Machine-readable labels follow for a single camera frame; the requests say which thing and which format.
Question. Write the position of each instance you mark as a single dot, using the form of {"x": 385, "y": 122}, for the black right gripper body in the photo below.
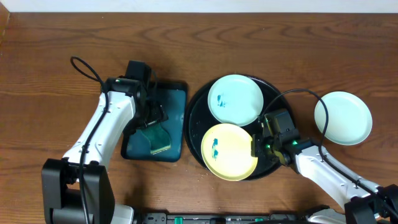
{"x": 263, "y": 146}

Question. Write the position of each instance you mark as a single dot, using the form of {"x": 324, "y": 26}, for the green yellow sponge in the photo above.
{"x": 158, "y": 138}

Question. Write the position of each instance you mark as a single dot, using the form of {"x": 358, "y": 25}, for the mint plate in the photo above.
{"x": 235, "y": 99}
{"x": 345, "y": 117}

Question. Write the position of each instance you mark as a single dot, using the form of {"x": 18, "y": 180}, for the mint plate at tray back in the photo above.
{"x": 235, "y": 99}

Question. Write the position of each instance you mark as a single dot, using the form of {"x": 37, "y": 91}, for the black rectangular water tub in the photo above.
{"x": 140, "y": 146}

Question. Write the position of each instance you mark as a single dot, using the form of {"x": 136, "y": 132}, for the yellow plate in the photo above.
{"x": 226, "y": 151}

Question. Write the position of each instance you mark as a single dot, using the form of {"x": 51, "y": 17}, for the round black tray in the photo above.
{"x": 198, "y": 120}

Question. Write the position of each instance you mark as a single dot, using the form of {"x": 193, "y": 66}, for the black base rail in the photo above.
{"x": 165, "y": 217}

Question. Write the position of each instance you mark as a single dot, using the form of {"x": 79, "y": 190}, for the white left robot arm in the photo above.
{"x": 76, "y": 188}

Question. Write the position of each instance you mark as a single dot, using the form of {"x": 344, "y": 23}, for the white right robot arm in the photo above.
{"x": 363, "y": 201}

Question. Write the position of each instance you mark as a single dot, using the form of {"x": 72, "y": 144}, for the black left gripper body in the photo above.
{"x": 152, "y": 121}

